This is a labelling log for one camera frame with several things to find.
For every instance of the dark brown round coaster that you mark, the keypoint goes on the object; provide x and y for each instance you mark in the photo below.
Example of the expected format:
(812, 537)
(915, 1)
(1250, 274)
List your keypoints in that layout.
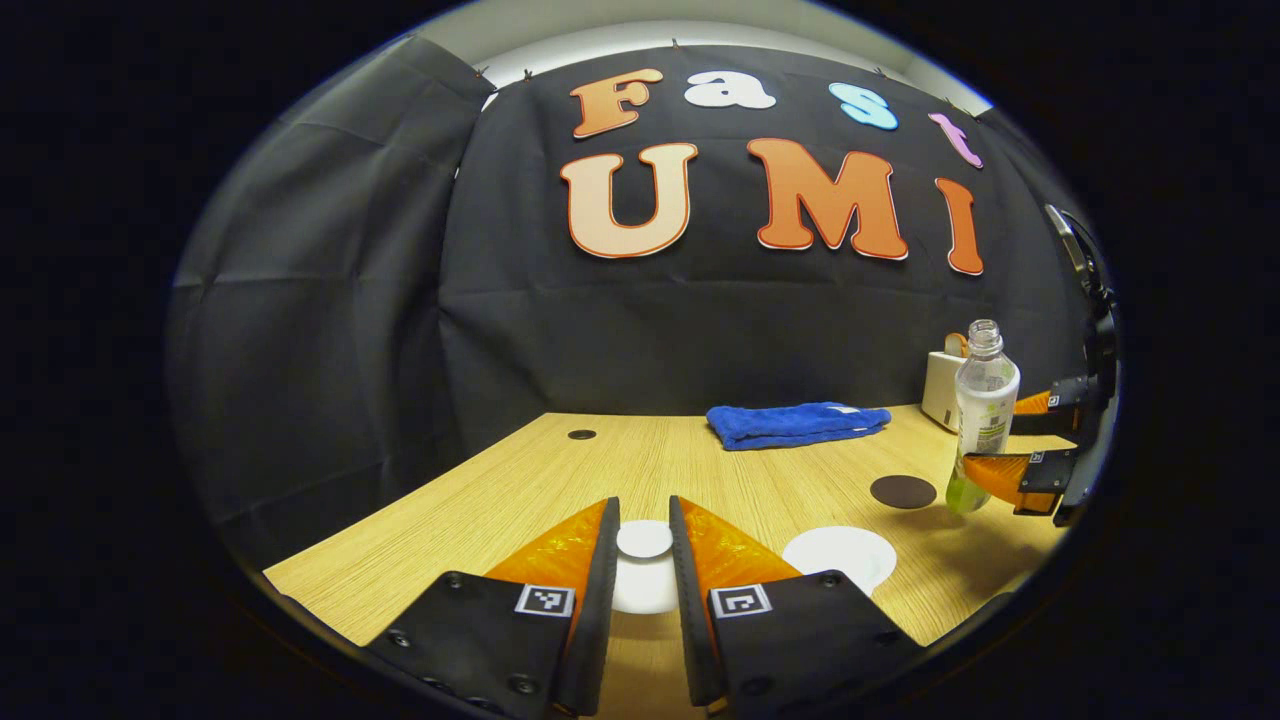
(903, 491)

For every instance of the black backdrop cloth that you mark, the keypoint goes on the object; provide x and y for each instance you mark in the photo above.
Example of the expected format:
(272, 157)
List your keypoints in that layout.
(650, 340)

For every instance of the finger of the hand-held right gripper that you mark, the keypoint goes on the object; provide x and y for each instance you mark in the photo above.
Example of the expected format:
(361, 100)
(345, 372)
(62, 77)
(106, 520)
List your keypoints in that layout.
(1045, 422)
(1045, 472)

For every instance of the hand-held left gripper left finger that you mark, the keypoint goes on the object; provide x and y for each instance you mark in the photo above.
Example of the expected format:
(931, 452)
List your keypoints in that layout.
(595, 620)

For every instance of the white toaster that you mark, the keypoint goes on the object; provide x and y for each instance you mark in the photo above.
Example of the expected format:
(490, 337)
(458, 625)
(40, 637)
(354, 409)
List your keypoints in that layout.
(940, 392)

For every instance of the white teacup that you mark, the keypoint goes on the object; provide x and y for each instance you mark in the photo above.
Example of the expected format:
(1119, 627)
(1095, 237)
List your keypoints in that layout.
(840, 552)

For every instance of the clear plastic water bottle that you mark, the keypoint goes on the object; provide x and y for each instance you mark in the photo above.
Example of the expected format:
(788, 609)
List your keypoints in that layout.
(985, 400)

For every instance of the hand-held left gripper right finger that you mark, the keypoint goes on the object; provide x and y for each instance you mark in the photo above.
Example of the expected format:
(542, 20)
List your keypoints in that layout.
(690, 620)

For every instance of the toasted bread slice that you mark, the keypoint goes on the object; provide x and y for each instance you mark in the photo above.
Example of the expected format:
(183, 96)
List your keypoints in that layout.
(955, 346)

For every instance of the blue towel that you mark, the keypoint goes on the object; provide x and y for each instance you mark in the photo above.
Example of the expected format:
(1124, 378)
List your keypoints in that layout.
(790, 425)

